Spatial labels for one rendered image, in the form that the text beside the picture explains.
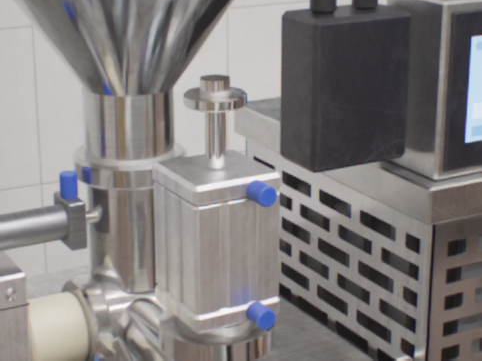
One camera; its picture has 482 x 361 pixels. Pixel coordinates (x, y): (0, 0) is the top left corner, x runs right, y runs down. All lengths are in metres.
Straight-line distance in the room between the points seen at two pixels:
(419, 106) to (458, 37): 0.05
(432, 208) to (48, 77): 1.48
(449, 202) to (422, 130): 0.05
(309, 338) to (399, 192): 0.15
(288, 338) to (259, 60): 1.53
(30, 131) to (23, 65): 0.13
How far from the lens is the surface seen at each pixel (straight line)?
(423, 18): 0.67
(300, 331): 0.80
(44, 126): 2.11
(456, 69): 0.67
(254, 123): 0.84
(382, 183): 0.71
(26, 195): 2.14
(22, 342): 0.62
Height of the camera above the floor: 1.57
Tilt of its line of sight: 17 degrees down
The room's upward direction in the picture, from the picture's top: straight up
